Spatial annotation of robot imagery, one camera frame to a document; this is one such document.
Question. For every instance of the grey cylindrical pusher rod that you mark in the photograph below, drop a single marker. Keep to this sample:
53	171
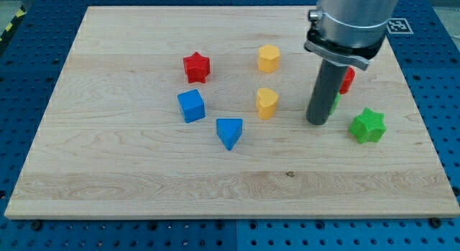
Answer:
329	80

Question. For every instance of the green circle block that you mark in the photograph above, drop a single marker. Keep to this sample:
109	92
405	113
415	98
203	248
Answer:
335	103

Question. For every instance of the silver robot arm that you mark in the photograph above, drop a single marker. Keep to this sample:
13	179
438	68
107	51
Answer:
344	33

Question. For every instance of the red circle block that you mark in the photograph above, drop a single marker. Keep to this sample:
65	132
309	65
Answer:
348	80

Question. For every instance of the green star block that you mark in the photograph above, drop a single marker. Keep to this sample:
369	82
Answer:
369	126

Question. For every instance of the yellow heart block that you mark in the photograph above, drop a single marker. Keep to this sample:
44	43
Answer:
266	103

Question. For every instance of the yellow hexagon block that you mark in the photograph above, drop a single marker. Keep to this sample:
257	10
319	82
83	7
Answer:
268	58

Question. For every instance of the white fiducial marker tag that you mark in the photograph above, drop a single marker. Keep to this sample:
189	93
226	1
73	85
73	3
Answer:
399	26

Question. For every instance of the blue triangle block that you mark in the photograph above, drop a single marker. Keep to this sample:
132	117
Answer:
229	130

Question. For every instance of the red star block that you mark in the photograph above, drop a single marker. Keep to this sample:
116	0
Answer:
197	68

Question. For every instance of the blue cube block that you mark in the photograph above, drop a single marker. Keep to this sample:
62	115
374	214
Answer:
192	105

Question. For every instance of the wooden board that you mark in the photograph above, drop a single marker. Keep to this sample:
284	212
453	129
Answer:
113	143

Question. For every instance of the yellow black hazard tape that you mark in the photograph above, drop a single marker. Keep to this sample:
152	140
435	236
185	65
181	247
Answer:
13	25

